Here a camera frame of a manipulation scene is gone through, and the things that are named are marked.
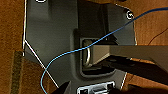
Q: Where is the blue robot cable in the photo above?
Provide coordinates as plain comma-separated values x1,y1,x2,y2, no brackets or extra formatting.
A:
40,7,168,94

